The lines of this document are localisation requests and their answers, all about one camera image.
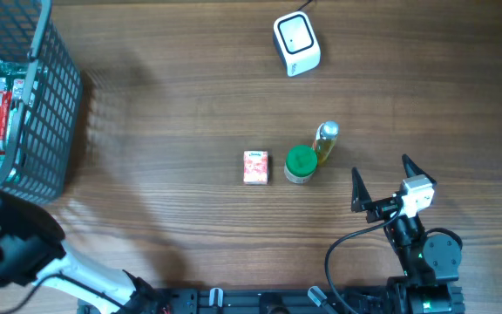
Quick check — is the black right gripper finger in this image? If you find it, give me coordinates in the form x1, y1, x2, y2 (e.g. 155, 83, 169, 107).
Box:
402, 154, 437, 185
351, 167, 372, 213

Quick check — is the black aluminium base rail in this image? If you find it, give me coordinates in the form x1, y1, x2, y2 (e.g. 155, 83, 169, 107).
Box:
76, 285, 465, 314

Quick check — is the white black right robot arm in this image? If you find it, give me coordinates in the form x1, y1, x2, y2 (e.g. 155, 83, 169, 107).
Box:
342, 154, 465, 313

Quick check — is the green lid glass jar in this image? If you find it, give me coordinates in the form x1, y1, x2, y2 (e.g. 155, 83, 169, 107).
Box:
284, 145, 318, 184

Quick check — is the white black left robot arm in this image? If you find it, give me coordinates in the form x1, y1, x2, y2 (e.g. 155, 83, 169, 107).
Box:
0, 189, 169, 313

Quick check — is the grey plastic mesh basket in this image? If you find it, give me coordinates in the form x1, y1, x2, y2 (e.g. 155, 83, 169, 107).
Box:
0, 1, 83, 205

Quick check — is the red tissue pack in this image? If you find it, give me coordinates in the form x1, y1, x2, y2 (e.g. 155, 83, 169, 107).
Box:
243, 151, 269, 185

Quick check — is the white barcode scanner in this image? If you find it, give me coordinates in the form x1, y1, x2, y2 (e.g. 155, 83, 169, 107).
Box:
273, 10, 321, 77

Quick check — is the red stick sachet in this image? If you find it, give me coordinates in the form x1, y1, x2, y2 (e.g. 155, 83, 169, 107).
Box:
0, 90, 11, 140

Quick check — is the yellow oil bottle silver cap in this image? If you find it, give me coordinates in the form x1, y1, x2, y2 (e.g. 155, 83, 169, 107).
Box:
312, 120, 339, 165

